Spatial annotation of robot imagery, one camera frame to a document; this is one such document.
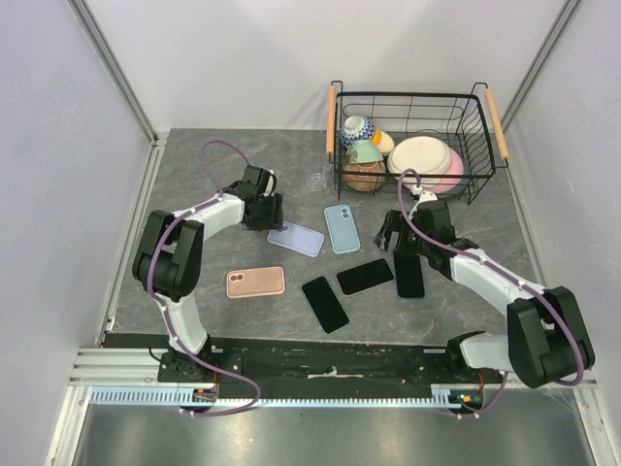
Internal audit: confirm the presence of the clear glass cup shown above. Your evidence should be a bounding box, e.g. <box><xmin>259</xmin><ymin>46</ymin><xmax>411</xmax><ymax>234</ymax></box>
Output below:
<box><xmin>302</xmin><ymin>154</ymin><xmax>331</xmax><ymax>192</ymax></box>

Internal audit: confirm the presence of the light blue phone case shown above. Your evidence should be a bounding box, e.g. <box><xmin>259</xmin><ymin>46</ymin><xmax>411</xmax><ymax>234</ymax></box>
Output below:
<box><xmin>324</xmin><ymin>205</ymin><xmax>361</xmax><ymax>254</ymax></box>

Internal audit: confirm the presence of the blue white patterned bowl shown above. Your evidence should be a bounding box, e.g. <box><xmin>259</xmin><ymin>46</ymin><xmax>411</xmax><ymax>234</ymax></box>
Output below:
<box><xmin>340</xmin><ymin>116</ymin><xmax>380</xmax><ymax>149</ymax></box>

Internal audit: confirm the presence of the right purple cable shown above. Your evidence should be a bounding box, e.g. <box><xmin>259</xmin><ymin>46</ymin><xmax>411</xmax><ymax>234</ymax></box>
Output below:
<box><xmin>397</xmin><ymin>168</ymin><xmax>585</xmax><ymax>419</ymax></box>

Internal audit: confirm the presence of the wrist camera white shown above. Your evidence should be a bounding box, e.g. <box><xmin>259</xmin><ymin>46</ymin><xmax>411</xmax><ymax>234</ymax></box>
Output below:
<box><xmin>411</xmin><ymin>186</ymin><xmax>438</xmax><ymax>213</ymax></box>
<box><xmin>257</xmin><ymin>170</ymin><xmax>277</xmax><ymax>197</ymax></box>

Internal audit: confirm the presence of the pink plate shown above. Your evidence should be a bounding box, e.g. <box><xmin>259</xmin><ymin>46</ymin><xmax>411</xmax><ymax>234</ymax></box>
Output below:
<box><xmin>421</xmin><ymin>149</ymin><xmax>465</xmax><ymax>194</ymax></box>

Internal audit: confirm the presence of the black phone lying front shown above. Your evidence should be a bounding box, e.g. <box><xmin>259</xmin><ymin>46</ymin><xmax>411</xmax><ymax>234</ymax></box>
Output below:
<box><xmin>302</xmin><ymin>277</ymin><xmax>349</xmax><ymax>334</ymax></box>

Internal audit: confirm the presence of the pink phone case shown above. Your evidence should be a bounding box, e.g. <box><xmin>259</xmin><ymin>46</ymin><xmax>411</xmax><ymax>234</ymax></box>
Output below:
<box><xmin>226</xmin><ymin>267</ymin><xmax>285</xmax><ymax>299</ymax></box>

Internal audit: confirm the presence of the blue slotted cable duct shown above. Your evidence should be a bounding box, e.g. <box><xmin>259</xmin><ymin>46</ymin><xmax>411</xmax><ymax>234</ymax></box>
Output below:
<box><xmin>89</xmin><ymin>386</ymin><xmax>474</xmax><ymax>409</ymax></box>

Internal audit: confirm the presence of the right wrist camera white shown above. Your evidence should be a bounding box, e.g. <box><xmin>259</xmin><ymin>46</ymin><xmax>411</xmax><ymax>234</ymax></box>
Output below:
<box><xmin>411</xmin><ymin>186</ymin><xmax>438</xmax><ymax>213</ymax></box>

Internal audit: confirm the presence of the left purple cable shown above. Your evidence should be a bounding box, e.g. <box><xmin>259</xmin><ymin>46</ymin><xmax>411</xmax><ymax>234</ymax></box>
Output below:
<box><xmin>147</xmin><ymin>140</ymin><xmax>264</xmax><ymax>417</ymax></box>

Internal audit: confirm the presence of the phone with blue edge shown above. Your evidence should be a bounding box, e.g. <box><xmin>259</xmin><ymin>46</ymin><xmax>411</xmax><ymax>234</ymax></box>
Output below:
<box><xmin>393</xmin><ymin>251</ymin><xmax>425</xmax><ymax>299</ymax></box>

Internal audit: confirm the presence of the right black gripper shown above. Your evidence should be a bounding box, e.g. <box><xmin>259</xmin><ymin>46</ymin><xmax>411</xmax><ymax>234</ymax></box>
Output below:
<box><xmin>373</xmin><ymin>209</ymin><xmax>431</xmax><ymax>256</ymax></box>

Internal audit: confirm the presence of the lavender phone case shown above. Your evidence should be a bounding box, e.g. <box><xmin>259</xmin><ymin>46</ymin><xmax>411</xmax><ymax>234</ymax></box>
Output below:
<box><xmin>267</xmin><ymin>221</ymin><xmax>324</xmax><ymax>257</ymax></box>

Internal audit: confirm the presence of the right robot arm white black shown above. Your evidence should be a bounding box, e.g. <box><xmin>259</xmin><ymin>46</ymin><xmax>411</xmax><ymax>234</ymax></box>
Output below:
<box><xmin>374</xmin><ymin>200</ymin><xmax>596</xmax><ymax>388</ymax></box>

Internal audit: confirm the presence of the purple cable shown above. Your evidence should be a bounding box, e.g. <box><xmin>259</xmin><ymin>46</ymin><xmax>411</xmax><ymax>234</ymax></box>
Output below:
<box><xmin>147</xmin><ymin>140</ymin><xmax>264</xmax><ymax>417</ymax></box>
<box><xmin>397</xmin><ymin>168</ymin><xmax>585</xmax><ymax>419</ymax></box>

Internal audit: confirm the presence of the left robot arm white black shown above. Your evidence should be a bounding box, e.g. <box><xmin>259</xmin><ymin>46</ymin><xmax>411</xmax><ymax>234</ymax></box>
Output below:
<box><xmin>132</xmin><ymin>174</ymin><xmax>283</xmax><ymax>382</ymax></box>

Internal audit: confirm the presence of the phone with silver edge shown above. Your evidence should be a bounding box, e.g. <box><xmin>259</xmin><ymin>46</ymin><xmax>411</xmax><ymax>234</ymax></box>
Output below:
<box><xmin>337</xmin><ymin>258</ymin><xmax>394</xmax><ymax>296</ymax></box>

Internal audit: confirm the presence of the aluminium frame rail front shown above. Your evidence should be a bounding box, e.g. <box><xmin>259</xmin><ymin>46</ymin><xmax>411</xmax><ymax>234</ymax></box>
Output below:
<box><xmin>67</xmin><ymin>347</ymin><xmax>171</xmax><ymax>387</ymax></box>

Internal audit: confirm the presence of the black wire dish basket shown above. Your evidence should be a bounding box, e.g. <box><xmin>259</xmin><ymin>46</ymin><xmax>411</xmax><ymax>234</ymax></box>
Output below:
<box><xmin>326</xmin><ymin>81</ymin><xmax>509</xmax><ymax>202</ymax></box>

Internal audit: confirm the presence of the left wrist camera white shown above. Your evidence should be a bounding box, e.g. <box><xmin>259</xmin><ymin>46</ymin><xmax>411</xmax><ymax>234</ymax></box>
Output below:
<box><xmin>257</xmin><ymin>170</ymin><xmax>277</xmax><ymax>197</ymax></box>

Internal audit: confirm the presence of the yellow white bowl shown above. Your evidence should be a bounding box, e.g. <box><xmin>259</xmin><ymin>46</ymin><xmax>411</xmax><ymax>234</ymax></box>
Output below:
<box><xmin>372</xmin><ymin>127</ymin><xmax>395</xmax><ymax>154</ymax></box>

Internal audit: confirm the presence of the brown bowl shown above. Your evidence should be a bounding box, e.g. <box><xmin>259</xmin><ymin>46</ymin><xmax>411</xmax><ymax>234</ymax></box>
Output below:
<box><xmin>343</xmin><ymin>162</ymin><xmax>385</xmax><ymax>192</ymax></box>

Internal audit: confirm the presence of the mint green bowl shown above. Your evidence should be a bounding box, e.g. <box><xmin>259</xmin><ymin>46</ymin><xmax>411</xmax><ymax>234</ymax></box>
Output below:
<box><xmin>345</xmin><ymin>140</ymin><xmax>383</xmax><ymax>164</ymax></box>

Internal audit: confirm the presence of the cream plate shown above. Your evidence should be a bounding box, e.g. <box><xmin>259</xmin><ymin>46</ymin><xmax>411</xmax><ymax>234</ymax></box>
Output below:
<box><xmin>387</xmin><ymin>136</ymin><xmax>452</xmax><ymax>175</ymax></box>

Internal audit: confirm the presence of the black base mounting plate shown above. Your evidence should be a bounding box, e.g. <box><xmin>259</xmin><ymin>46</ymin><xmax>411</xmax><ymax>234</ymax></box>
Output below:
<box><xmin>158</xmin><ymin>338</ymin><xmax>502</xmax><ymax>389</ymax></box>

